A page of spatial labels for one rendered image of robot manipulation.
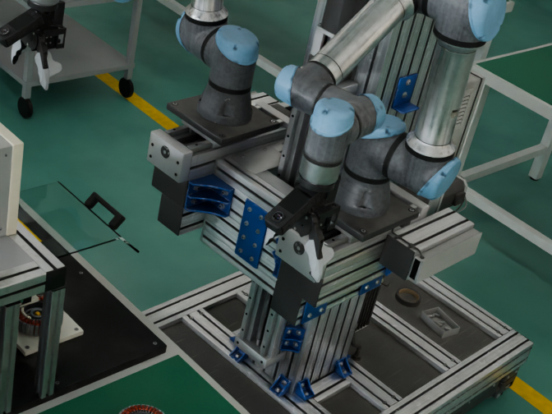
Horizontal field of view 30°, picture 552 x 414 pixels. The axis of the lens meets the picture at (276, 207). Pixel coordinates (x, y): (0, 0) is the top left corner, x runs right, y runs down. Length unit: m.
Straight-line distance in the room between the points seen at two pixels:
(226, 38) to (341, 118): 0.89
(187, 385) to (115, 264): 1.65
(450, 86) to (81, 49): 3.08
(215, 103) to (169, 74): 2.69
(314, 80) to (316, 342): 1.25
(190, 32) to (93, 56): 2.29
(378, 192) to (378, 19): 0.51
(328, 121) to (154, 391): 0.77
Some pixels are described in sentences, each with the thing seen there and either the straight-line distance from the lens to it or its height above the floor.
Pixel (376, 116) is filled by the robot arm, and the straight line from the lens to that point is 1.98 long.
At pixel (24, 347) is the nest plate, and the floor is 0.78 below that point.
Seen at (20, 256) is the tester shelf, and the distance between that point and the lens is 2.01.
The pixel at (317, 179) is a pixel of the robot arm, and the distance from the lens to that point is 1.91.
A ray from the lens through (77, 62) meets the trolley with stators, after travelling 4.96.
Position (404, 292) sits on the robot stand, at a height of 0.21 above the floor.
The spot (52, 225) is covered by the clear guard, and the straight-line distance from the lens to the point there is 2.20.
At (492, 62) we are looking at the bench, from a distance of 4.47.
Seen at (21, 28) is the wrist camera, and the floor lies 1.29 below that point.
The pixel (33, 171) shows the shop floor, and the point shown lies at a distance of 4.42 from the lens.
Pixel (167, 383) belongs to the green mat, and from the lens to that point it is 2.32.
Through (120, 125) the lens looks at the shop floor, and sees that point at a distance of 4.86.
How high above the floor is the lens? 2.30
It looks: 31 degrees down
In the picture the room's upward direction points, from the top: 13 degrees clockwise
